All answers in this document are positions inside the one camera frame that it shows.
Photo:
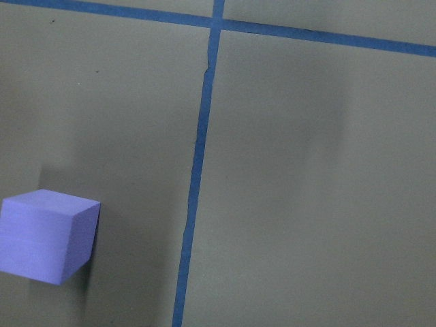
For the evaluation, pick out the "purple foam cube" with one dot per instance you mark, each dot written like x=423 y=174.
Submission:
x=47 y=236

